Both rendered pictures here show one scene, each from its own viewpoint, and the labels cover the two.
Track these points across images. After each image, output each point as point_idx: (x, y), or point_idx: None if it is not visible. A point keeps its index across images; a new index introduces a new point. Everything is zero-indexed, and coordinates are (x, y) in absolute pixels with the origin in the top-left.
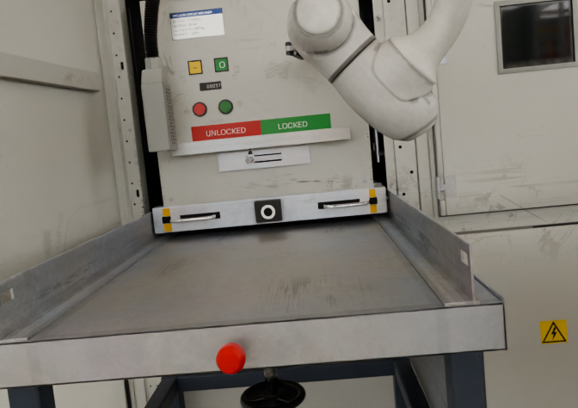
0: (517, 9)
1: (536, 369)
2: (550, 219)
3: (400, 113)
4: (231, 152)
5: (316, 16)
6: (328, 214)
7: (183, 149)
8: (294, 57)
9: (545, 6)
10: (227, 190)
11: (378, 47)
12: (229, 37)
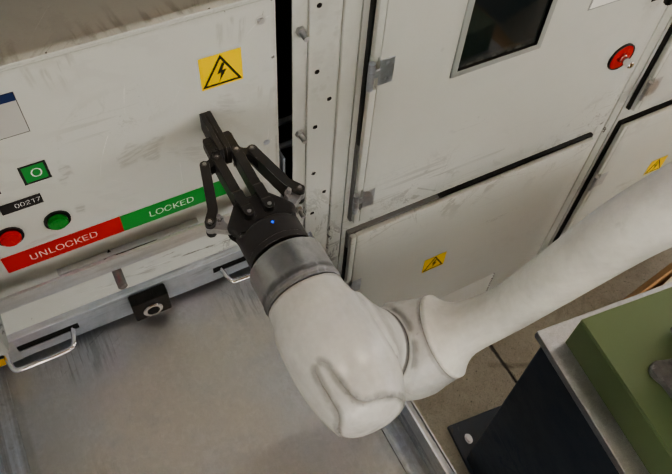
0: None
1: (412, 288)
2: (456, 182)
3: (425, 397)
4: (80, 263)
5: (371, 428)
6: (227, 273)
7: (8, 305)
8: (168, 129)
9: None
10: (81, 297)
11: (414, 360)
12: (40, 132)
